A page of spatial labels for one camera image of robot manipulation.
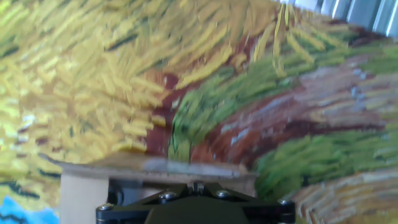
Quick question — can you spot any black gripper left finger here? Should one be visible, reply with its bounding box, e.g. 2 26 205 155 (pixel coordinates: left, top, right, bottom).
96 182 198 224

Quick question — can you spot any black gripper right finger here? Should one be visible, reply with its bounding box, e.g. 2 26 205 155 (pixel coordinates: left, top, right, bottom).
197 182 296 224

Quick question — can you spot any brown cardboard box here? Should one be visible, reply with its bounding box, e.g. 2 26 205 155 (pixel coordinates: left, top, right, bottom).
39 151 259 224

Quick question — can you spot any Van Gogh print tablecloth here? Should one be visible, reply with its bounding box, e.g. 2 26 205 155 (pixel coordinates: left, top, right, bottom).
0 0 398 224

